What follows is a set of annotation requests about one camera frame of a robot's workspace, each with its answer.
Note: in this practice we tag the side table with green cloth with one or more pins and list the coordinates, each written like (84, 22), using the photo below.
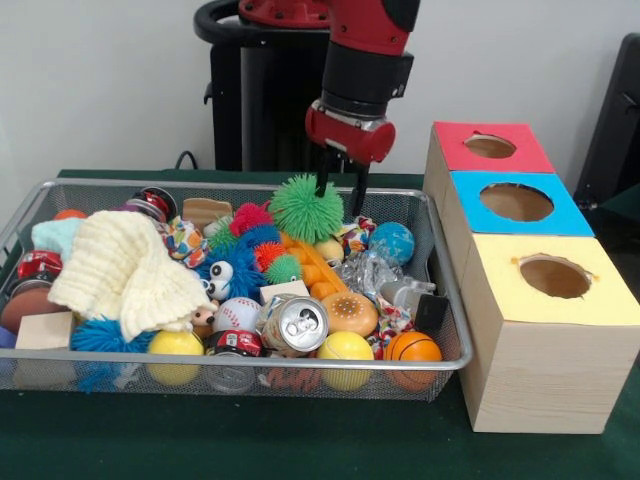
(625, 205)

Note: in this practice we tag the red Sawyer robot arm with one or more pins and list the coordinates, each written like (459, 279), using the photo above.
(365, 50)

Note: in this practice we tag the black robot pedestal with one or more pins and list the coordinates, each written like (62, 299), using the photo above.
(270, 100)

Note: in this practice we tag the black upright panel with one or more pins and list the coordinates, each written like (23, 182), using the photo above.
(615, 115)

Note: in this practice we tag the orange plush toy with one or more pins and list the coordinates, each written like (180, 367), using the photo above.
(202, 317)

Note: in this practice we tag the wooden box with three holes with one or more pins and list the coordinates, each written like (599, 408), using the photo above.
(540, 380)

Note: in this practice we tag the brown toy football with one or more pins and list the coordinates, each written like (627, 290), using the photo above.
(22, 307)

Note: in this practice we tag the mint knitted cloth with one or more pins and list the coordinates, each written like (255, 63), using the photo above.
(52, 232)

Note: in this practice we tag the green spiky rubber ball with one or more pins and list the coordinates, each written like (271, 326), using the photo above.
(300, 210)

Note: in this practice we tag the white baseball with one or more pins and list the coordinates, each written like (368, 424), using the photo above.
(237, 315)

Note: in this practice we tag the orange toy basketball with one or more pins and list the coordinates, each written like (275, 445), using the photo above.
(412, 347)

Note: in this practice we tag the opened silver drink can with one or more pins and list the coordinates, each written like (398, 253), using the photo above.
(295, 325)

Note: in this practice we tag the plain wooden block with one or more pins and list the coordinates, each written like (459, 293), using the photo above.
(42, 330)

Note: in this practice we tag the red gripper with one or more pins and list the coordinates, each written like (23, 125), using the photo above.
(350, 135)

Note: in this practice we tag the blue spiky ball with eyes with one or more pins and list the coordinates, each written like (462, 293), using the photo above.
(95, 337)

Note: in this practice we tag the crushed clear plastic bottle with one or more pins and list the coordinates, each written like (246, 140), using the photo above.
(365, 272)

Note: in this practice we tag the cream waffle cloth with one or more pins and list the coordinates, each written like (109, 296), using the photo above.
(125, 270)

